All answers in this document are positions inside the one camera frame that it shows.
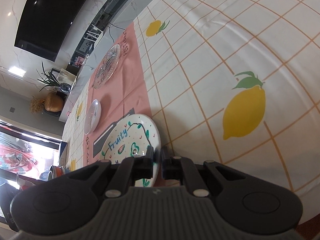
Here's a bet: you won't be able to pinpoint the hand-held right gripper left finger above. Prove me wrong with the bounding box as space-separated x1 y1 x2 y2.
72 146 154 197

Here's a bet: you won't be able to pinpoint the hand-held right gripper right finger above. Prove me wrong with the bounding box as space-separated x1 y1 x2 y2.
161 147 252 197

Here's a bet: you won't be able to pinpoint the white fruit-print plate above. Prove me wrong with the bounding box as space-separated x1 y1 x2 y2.
99 114 161 188

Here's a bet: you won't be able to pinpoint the small white plate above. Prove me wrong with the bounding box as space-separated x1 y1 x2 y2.
84 99 102 135

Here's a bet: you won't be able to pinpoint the clear glass plate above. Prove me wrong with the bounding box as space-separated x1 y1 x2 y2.
94 44 121 90

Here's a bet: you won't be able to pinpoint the blue steel bowl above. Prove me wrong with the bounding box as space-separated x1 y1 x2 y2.
39 171 54 182

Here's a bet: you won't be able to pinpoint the pink printed table runner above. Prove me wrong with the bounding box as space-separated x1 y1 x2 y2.
82 21 160 167

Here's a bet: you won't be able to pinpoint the white and blue box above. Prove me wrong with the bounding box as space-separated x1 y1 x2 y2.
59 141 68 167

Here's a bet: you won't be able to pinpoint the brown round vase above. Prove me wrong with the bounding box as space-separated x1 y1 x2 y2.
44 92 64 112

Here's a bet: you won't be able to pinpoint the portrait drawing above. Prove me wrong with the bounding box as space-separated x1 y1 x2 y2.
51 67 77 83

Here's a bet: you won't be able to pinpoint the lemon checked tablecloth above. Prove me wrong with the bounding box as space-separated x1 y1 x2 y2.
61 0 320 200

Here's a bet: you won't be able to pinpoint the dried yellow flowers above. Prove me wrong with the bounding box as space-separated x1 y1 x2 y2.
29 95 45 114

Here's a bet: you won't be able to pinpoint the sliding glass door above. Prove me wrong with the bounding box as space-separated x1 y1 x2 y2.
0 122 62 180

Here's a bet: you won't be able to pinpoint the long-leaf green plant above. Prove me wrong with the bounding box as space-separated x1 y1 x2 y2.
37 61 63 90

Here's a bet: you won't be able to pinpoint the black power cable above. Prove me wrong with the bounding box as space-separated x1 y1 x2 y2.
101 22 133 45

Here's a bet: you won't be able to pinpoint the black wall television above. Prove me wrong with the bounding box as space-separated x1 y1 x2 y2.
14 0 105 62

